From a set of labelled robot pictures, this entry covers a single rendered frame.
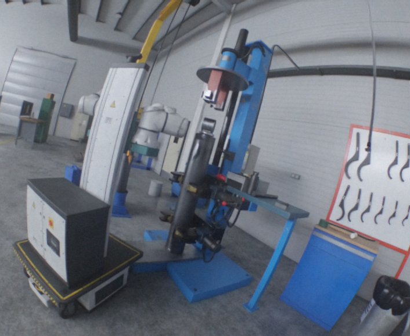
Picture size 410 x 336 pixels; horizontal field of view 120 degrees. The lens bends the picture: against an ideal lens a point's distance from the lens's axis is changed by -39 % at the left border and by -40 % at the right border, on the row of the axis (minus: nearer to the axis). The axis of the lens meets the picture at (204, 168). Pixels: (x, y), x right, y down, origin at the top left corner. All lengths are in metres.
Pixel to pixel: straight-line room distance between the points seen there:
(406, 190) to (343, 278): 1.61
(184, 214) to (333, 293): 1.73
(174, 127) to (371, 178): 2.71
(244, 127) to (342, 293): 2.04
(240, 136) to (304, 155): 1.61
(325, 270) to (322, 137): 2.17
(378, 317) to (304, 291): 0.88
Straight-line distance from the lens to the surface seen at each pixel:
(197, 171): 1.93
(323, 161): 3.36
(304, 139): 3.59
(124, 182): 3.08
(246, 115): 2.25
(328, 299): 2.19
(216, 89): 1.87
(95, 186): 1.49
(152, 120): 1.34
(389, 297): 2.15
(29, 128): 7.10
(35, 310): 1.68
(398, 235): 3.15
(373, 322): 2.32
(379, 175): 3.14
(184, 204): 1.99
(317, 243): 2.08
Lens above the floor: 1.31
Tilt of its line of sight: 5 degrees down
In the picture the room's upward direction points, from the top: 16 degrees clockwise
